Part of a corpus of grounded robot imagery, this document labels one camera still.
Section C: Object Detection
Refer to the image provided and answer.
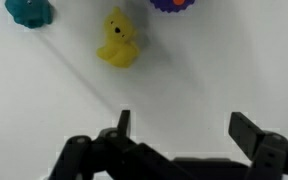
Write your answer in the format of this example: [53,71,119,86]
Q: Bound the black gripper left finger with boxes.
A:
[47,110,196,180]

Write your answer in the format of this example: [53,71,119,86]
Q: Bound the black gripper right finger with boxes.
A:
[228,112,288,180]

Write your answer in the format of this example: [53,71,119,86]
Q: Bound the purple bowl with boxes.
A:
[149,0,198,13]

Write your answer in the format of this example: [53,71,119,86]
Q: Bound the teal toy animal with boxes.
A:
[4,0,53,29]

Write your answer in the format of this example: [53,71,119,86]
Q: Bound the orange toy figure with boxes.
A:
[173,0,185,5]

